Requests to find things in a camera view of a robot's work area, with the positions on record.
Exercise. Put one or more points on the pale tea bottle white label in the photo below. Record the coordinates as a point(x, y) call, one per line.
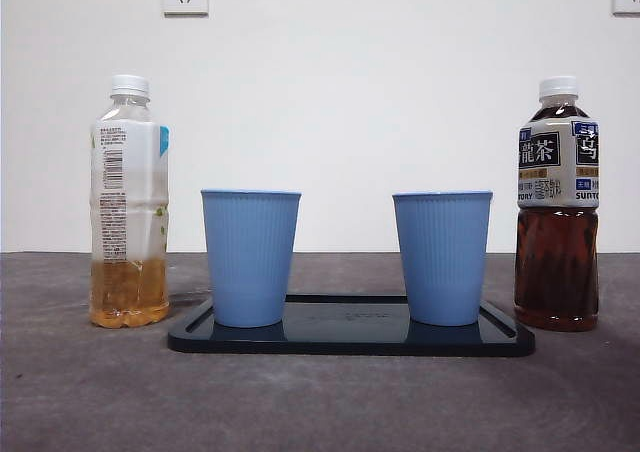
point(130, 297)

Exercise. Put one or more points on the dark oolong tea bottle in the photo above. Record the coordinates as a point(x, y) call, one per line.
point(555, 272)

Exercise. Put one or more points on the light blue ribbed cup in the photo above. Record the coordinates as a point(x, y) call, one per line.
point(247, 257)
point(442, 257)

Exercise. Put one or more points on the dark teal plastic tray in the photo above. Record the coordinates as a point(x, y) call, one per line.
point(345, 344)

